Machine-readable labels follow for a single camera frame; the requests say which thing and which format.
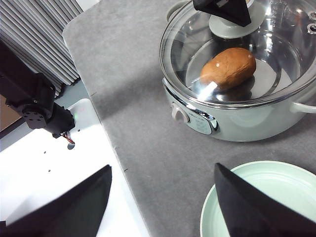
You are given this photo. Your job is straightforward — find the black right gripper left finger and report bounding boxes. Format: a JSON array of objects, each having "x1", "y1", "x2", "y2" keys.
[{"x1": 0, "y1": 165, "x2": 112, "y2": 237}]

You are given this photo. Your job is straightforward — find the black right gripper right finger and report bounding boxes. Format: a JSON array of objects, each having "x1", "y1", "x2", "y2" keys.
[{"x1": 214, "y1": 163, "x2": 316, "y2": 237}]

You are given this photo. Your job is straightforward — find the green plate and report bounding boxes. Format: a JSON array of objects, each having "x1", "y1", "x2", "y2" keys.
[{"x1": 200, "y1": 161, "x2": 316, "y2": 237}]

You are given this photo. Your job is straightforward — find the glass steamer lid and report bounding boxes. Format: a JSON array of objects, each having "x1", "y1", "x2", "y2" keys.
[{"x1": 159, "y1": 0, "x2": 316, "y2": 108}]

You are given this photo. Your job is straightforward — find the brown potato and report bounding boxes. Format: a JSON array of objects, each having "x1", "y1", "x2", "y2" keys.
[{"x1": 200, "y1": 47, "x2": 256, "y2": 90}]

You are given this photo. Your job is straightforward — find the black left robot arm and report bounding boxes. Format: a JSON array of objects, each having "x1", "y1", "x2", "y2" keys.
[{"x1": 0, "y1": 41, "x2": 76, "y2": 138}]

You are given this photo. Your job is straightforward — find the green electric steamer pot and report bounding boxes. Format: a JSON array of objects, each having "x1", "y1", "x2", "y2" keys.
[{"x1": 162, "y1": 0, "x2": 316, "y2": 142}]

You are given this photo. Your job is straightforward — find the grey ribbed panel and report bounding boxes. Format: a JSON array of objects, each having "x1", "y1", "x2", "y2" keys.
[{"x1": 0, "y1": 0, "x2": 83, "y2": 97}]

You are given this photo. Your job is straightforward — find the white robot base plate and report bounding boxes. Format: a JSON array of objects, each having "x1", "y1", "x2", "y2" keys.
[{"x1": 0, "y1": 99, "x2": 149, "y2": 237}]

